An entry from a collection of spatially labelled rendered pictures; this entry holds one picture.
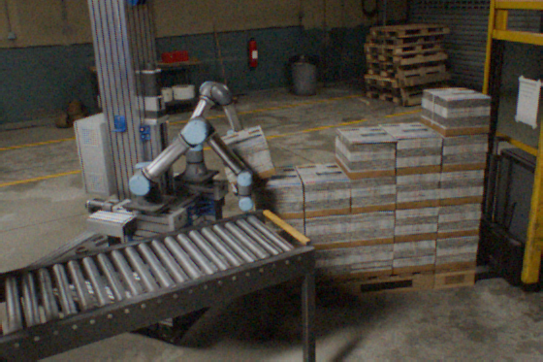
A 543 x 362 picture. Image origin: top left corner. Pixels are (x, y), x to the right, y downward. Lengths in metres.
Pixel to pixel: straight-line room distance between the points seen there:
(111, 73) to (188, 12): 6.65
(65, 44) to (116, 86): 6.12
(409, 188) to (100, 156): 1.91
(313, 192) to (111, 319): 1.51
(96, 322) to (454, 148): 2.26
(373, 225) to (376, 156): 0.45
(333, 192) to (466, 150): 0.87
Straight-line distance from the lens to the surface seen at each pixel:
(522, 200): 3.92
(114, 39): 3.07
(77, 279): 2.37
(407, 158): 3.22
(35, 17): 9.16
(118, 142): 3.21
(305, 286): 2.47
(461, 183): 3.43
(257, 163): 3.05
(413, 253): 3.50
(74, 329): 2.13
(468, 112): 3.31
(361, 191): 3.20
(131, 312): 2.14
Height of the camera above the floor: 1.91
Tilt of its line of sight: 18 degrees down
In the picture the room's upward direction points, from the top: 2 degrees counter-clockwise
